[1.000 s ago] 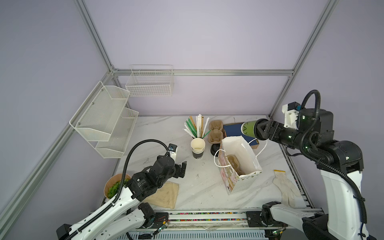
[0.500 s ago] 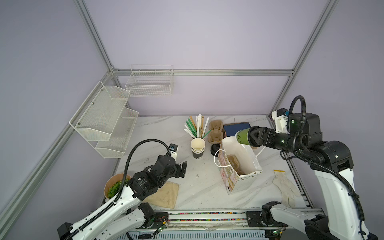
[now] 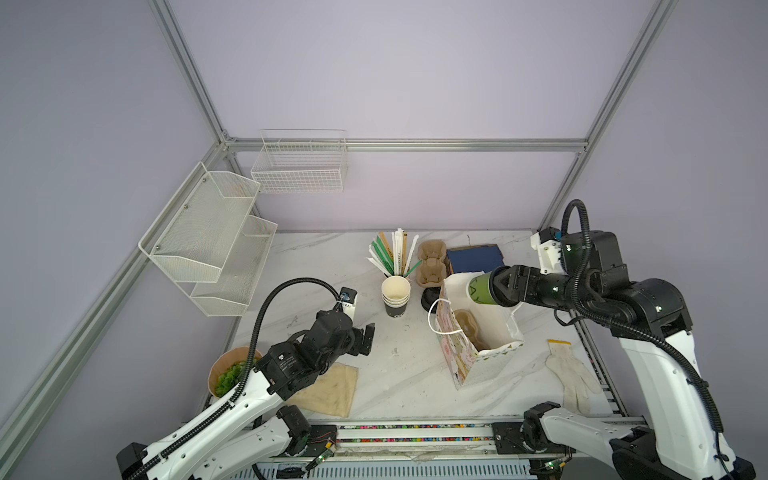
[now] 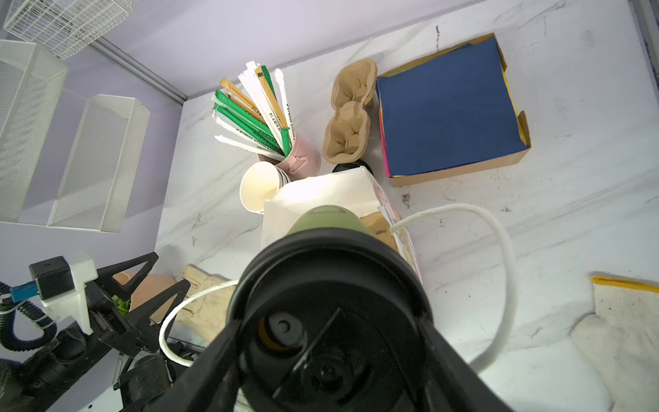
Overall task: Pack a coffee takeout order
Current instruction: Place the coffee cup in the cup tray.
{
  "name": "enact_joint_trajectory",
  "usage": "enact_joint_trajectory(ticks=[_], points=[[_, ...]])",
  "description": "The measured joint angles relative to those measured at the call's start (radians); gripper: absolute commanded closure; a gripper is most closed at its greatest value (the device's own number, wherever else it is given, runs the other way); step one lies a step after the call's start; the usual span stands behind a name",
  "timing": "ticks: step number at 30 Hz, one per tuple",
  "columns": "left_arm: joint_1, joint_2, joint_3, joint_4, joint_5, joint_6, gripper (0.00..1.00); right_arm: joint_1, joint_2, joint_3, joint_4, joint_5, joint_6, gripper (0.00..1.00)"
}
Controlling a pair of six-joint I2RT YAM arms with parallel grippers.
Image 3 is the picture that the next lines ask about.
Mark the upper white mesh shelf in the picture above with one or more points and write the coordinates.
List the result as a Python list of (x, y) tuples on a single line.
[(192, 239)]

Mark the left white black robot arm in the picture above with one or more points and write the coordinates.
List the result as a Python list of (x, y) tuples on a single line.
[(254, 421)]

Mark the bundle of wrapped straws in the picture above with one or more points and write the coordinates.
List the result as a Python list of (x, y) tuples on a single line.
[(395, 254)]

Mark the black plastic cup lid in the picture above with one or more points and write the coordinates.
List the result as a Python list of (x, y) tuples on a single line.
[(429, 297)]

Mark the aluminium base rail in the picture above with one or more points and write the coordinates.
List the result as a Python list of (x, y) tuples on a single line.
[(414, 441)]

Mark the brown bowl with greens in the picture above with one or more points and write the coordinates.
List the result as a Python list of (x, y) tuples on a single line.
[(227, 371)]

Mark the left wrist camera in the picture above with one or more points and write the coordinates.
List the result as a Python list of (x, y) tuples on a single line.
[(347, 301)]

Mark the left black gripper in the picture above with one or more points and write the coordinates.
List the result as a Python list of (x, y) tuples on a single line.
[(354, 346)]

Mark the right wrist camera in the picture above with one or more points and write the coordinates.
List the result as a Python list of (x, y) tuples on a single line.
[(546, 244)]

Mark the single brown pulp cup carrier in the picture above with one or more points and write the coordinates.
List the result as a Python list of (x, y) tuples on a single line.
[(471, 328)]

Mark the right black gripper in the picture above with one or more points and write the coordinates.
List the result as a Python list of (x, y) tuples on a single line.
[(526, 274)]

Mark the white mesh shelf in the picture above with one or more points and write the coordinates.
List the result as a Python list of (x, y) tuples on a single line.
[(192, 239), (232, 294)]

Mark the stack of paper cups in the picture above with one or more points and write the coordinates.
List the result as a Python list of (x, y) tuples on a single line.
[(395, 292)]

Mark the white wire basket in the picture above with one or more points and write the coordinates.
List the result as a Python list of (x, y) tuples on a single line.
[(293, 161)]

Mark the lower white mesh shelf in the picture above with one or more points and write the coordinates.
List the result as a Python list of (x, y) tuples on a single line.
[(232, 294)]

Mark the green paper cup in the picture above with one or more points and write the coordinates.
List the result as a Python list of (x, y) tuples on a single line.
[(480, 289)]

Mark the white paper gift bag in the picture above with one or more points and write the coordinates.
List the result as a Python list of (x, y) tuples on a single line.
[(467, 366)]

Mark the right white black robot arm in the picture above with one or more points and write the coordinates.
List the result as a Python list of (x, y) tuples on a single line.
[(585, 273)]

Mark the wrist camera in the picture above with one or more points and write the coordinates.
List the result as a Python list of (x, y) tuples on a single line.
[(546, 244), (347, 301)]

